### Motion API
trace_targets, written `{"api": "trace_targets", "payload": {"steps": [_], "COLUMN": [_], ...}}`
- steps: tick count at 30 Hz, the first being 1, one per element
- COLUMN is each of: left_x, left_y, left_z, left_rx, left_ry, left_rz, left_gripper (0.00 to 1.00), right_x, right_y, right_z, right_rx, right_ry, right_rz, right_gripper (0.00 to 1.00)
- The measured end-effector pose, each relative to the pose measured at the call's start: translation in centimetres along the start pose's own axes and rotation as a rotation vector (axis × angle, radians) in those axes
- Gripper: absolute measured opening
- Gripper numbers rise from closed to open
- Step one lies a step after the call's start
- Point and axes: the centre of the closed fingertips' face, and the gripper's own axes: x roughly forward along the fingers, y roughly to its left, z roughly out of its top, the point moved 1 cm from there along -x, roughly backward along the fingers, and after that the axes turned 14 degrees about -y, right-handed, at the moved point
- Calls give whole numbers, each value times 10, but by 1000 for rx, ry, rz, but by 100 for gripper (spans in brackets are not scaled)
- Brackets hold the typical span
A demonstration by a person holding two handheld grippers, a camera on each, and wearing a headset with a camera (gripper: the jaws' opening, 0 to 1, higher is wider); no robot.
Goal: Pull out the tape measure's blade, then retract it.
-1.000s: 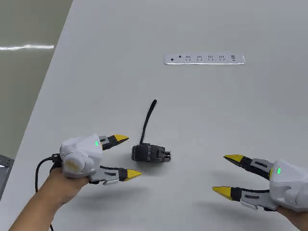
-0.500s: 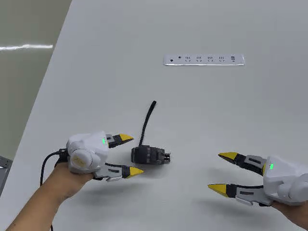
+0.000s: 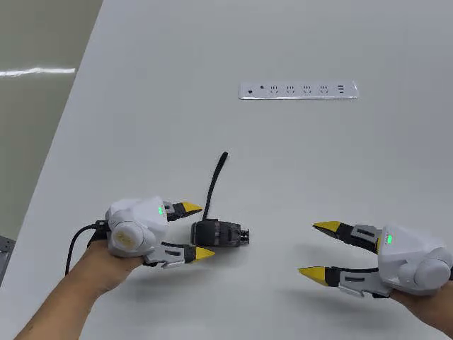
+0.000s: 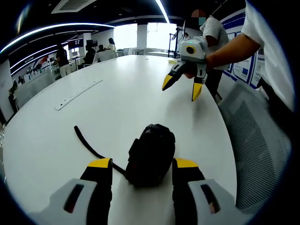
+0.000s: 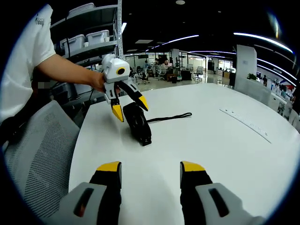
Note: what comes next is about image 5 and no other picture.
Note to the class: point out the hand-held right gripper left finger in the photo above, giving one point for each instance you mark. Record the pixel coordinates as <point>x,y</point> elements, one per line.
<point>110,192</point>

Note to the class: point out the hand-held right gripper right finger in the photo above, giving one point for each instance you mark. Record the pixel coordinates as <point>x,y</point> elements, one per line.
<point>194,187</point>

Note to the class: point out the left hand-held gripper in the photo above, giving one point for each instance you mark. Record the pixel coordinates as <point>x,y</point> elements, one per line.
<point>113,66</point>

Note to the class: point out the person's left forearm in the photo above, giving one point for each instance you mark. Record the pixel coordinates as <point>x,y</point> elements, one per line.
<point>68,69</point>

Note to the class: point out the grey metal storage shelf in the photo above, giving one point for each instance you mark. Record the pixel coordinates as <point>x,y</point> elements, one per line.
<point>93,50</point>

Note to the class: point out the white plastic storage box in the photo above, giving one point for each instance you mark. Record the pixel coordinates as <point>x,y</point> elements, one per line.
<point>97,36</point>
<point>73,43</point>

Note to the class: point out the grey mesh office chair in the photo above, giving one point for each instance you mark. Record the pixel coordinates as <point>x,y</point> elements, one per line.
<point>39,154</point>

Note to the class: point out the flat white strip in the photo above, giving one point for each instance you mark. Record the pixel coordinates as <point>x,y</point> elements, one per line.
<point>246,124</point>

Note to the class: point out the person's body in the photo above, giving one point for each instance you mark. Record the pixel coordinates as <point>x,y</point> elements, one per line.
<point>22,61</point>

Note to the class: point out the white low partition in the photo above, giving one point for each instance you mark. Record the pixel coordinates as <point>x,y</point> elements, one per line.
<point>254,91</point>

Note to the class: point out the green potted plant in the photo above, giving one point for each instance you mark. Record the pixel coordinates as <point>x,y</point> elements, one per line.
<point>252,77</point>

